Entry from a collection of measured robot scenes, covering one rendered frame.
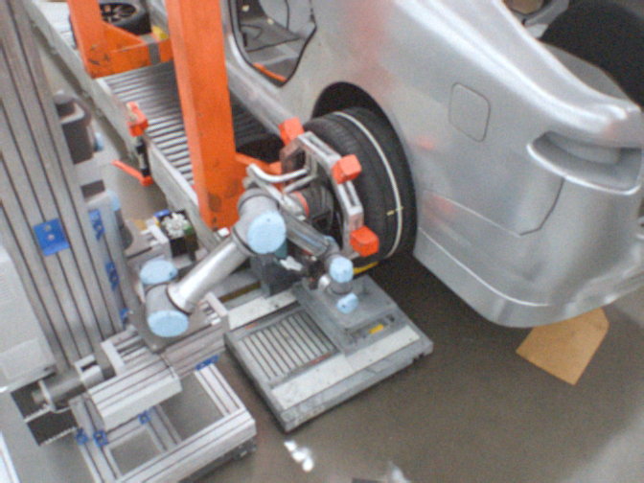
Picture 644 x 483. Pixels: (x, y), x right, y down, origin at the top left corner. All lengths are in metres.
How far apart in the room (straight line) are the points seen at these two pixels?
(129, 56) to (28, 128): 2.83
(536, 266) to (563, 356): 1.30
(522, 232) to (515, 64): 0.51
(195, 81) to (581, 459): 2.25
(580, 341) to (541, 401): 0.45
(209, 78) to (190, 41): 0.17
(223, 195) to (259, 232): 1.13
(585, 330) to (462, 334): 0.63
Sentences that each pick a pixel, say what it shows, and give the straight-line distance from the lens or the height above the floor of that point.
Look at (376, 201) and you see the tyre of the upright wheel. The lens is 2.37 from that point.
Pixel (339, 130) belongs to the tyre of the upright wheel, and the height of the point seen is 1.18.
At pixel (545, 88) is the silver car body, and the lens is 1.84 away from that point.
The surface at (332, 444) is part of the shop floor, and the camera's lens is 2.83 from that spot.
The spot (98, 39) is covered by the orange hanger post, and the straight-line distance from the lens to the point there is 4.54.
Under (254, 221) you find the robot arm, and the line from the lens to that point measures 1.81.
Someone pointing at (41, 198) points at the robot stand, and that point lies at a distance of 1.95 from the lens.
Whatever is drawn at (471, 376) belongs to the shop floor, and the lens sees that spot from 3.12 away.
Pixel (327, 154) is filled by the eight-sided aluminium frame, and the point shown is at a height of 1.10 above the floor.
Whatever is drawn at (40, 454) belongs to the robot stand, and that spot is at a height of 0.21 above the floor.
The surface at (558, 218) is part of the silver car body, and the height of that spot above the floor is 1.29.
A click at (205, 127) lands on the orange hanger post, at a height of 1.08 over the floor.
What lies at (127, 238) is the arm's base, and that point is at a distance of 2.56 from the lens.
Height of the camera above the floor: 2.41
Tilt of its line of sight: 40 degrees down
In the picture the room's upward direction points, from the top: straight up
